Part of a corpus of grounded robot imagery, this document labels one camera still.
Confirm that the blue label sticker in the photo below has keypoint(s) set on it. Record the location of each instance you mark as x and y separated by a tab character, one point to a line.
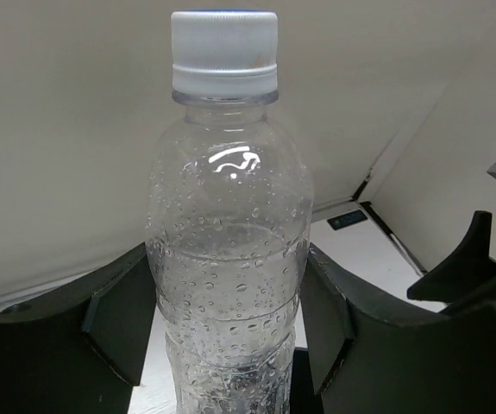
347	219

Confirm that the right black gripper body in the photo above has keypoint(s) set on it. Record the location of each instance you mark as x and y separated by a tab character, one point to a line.
467	277

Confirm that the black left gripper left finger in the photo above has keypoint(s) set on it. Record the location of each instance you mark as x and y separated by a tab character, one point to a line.
81	347

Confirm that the clear unlabelled plastic bottle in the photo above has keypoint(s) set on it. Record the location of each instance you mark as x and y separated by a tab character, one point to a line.
229	218

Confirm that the aluminium table edge rail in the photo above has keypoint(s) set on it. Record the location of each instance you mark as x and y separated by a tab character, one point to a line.
340	206

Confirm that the dark grey waste bin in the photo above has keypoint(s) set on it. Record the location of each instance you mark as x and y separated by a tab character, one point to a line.
303	400

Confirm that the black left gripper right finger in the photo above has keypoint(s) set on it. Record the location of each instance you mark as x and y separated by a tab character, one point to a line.
371	352

